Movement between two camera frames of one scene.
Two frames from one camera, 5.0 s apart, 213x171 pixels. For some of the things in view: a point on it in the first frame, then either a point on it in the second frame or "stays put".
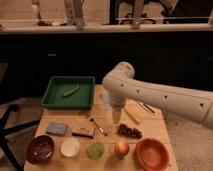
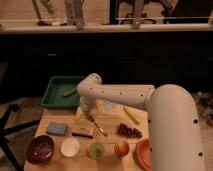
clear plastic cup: x=106 y=101 stays put
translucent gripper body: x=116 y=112 to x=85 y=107
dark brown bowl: x=40 y=149 stays put
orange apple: x=121 y=149 stays put
